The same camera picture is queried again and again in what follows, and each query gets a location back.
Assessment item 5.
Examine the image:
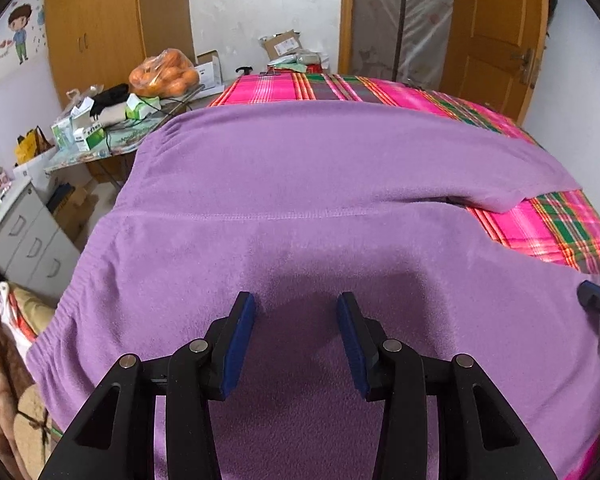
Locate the small green white box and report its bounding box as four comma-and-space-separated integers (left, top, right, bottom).
74, 122, 108, 151

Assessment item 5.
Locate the green tissue box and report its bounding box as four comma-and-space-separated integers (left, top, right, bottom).
125, 94, 163, 121

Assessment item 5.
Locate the pink green plaid bed sheet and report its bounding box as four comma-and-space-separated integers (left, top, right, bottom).
207, 72, 600, 480

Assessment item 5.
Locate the bag of oranges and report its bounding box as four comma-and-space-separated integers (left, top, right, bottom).
129, 48, 201, 98

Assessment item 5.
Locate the printed quilt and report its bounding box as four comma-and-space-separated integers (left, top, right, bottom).
0, 282, 61, 343

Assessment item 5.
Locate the grey drawer cabinet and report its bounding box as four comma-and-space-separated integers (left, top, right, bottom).
0, 175, 81, 301

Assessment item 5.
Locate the wooden door frame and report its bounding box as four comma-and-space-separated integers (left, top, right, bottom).
337, 0, 473, 81

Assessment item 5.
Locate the folding table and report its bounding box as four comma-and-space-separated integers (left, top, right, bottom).
45, 85, 206, 186

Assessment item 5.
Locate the wooden wardrobe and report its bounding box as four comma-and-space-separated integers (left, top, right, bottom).
44, 0, 196, 111

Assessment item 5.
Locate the black garment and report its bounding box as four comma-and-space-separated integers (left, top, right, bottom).
90, 85, 131, 116

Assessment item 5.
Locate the clear plastic bag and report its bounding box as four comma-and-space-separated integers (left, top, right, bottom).
66, 85, 103, 111

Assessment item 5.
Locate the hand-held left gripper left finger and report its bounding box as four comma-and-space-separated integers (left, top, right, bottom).
39, 291, 257, 480

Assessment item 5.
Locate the purple hoodie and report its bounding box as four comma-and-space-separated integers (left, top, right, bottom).
25, 100, 600, 480

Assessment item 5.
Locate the white open carton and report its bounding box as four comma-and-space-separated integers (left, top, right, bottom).
195, 50, 224, 88

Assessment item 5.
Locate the cartoon wall sticker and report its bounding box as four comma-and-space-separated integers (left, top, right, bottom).
0, 2, 46, 93

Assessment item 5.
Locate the yellow bag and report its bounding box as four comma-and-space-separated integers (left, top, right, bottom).
14, 126, 55, 166

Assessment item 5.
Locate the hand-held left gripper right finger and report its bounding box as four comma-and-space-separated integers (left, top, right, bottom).
336, 291, 558, 480

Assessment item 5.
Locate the brown cardboard box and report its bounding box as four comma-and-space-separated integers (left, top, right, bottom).
260, 30, 303, 63

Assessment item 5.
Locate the clear plastic door curtain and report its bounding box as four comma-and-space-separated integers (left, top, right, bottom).
352, 0, 456, 83

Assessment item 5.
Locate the open floor carton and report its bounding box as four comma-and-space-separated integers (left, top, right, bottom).
45, 180, 101, 246

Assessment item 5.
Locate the metal door handle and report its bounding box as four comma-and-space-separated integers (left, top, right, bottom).
511, 49, 538, 83

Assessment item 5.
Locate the wooden door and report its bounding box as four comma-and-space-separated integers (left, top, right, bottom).
440, 0, 551, 126

